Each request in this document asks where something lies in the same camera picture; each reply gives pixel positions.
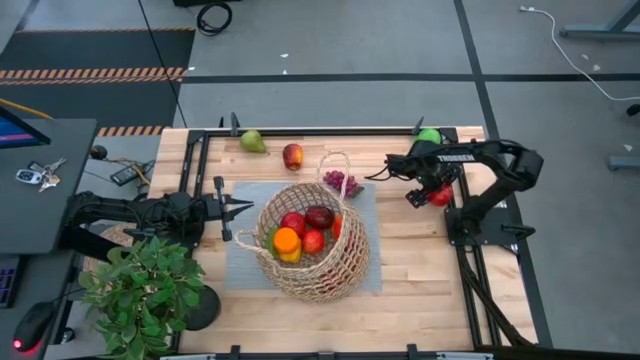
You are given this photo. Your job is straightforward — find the thin black floor cable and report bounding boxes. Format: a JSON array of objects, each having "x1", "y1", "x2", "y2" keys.
[{"x1": 137, "y1": 0, "x2": 188, "y2": 128}]

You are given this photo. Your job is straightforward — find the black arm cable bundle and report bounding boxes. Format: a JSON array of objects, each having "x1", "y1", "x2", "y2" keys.
[{"x1": 457, "y1": 244, "x2": 536, "y2": 349}]

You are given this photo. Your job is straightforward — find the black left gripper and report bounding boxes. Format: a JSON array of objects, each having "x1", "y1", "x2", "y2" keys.
[{"x1": 199, "y1": 174, "x2": 255, "y2": 243}]

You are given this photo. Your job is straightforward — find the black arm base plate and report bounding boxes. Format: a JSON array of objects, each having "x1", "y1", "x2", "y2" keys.
[{"x1": 444, "y1": 205, "x2": 536, "y2": 247}]

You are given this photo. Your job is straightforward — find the grey furniture foot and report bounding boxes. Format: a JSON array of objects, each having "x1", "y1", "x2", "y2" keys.
[{"x1": 607, "y1": 155, "x2": 640, "y2": 172}]

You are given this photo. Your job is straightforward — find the key bunch with fob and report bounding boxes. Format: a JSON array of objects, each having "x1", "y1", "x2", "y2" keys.
[{"x1": 15, "y1": 157, "x2": 68, "y2": 194}]

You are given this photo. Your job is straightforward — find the yellow bell pepper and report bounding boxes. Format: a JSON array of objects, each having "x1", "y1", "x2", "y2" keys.
[{"x1": 277, "y1": 247, "x2": 304, "y2": 265}]

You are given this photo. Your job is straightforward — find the black coiled cable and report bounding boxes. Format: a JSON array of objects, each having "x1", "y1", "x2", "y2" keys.
[{"x1": 195, "y1": 1, "x2": 234, "y2": 37}]

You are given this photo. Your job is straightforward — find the red yellow peach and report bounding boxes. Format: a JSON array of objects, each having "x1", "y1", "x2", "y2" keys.
[{"x1": 282, "y1": 142, "x2": 305, "y2": 172}]

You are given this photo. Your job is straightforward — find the grey woven table mat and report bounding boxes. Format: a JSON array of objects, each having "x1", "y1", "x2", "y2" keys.
[{"x1": 223, "y1": 180, "x2": 384, "y2": 293}]

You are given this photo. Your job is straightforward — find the green pear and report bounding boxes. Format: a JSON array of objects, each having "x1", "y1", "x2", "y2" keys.
[{"x1": 239, "y1": 129, "x2": 268, "y2": 154}]

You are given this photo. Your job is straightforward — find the round woven placemat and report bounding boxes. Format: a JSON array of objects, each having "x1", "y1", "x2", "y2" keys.
[{"x1": 82, "y1": 224, "x2": 151, "y2": 274}]

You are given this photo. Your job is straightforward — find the dark grey desk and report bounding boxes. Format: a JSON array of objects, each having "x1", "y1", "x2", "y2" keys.
[{"x1": 0, "y1": 118, "x2": 99, "y2": 360}]

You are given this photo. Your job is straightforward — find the black aluminium table frame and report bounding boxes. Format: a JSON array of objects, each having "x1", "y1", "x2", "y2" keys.
[{"x1": 169, "y1": 113, "x2": 539, "y2": 360}]

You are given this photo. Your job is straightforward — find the white floor cable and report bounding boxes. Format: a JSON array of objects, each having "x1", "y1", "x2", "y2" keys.
[{"x1": 518, "y1": 4, "x2": 640, "y2": 103}]

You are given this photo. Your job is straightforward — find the red tomato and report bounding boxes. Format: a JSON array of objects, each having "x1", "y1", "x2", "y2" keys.
[{"x1": 301, "y1": 229, "x2": 326, "y2": 255}]

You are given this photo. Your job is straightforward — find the black plant pot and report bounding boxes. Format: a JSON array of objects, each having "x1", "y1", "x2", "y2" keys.
[{"x1": 182, "y1": 283, "x2": 223, "y2": 332}]

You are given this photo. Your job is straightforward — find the orange fruit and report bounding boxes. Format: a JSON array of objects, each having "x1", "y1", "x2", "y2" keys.
[{"x1": 272, "y1": 227, "x2": 302, "y2": 255}]

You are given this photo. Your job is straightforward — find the black power adapter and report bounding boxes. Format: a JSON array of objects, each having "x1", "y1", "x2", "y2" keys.
[{"x1": 109, "y1": 160, "x2": 156, "y2": 187}]

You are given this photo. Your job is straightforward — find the large red apple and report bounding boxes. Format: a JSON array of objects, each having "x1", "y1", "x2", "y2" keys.
[{"x1": 427, "y1": 184, "x2": 455, "y2": 208}]

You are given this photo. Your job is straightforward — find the black computer mouse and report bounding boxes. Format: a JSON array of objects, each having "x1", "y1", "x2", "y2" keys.
[{"x1": 12, "y1": 301, "x2": 57, "y2": 354}]

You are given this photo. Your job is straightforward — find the light green fruit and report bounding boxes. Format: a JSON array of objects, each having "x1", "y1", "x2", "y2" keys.
[{"x1": 263, "y1": 225, "x2": 279, "y2": 260}]

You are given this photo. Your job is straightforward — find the black hazard-striped floor mat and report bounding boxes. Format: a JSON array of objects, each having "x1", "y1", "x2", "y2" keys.
[{"x1": 0, "y1": 28, "x2": 197, "y2": 139}]

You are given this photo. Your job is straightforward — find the purple grape bunch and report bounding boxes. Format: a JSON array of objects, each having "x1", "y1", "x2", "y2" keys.
[{"x1": 322, "y1": 169, "x2": 365, "y2": 200}]

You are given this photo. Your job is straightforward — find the computer monitor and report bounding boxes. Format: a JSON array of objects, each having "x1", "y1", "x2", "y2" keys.
[{"x1": 0, "y1": 105, "x2": 52, "y2": 150}]

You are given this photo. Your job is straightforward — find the bright green apple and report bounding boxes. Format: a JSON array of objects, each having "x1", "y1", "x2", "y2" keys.
[{"x1": 414, "y1": 127, "x2": 443, "y2": 145}]

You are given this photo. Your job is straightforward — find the grey table leg frame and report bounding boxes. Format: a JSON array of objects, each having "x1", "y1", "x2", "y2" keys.
[{"x1": 558, "y1": 0, "x2": 640, "y2": 42}]

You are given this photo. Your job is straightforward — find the woven wicker basket with handles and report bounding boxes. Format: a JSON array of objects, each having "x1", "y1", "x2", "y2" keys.
[{"x1": 233, "y1": 151, "x2": 372, "y2": 305}]

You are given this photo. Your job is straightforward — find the black keyboard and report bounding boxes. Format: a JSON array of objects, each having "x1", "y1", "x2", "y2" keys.
[{"x1": 0, "y1": 254, "x2": 24, "y2": 310}]

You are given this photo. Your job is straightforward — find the yellow cable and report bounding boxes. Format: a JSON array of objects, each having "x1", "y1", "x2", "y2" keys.
[{"x1": 0, "y1": 97, "x2": 55, "y2": 121}]

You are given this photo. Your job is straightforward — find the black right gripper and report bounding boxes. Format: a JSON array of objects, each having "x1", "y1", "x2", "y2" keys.
[{"x1": 405, "y1": 163, "x2": 459, "y2": 209}]

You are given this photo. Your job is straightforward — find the green leafy plant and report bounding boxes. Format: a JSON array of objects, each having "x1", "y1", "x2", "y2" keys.
[{"x1": 77, "y1": 235, "x2": 206, "y2": 359}]

